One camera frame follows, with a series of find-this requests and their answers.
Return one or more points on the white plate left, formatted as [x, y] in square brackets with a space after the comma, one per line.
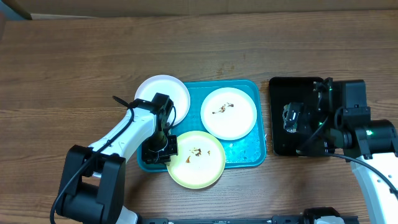
[167, 85]

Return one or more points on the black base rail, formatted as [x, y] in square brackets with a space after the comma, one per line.
[276, 219]

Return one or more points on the black rectangular water tray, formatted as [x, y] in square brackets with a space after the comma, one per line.
[282, 91]

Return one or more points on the light green plate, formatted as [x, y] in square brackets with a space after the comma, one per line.
[200, 161]

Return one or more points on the yellow green sponge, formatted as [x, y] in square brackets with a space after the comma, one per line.
[289, 116]

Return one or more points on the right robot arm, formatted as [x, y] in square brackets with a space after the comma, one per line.
[370, 146]

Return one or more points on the teal plastic tray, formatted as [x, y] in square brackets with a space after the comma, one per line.
[248, 151]

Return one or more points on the white plate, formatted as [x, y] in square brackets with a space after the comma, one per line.
[228, 113]
[167, 85]

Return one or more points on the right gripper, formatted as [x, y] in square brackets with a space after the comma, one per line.
[307, 115]

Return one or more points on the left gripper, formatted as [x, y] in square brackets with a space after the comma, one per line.
[163, 158]

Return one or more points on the white plate right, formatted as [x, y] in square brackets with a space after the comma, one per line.
[228, 113]

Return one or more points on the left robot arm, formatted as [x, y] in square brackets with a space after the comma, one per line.
[93, 178]

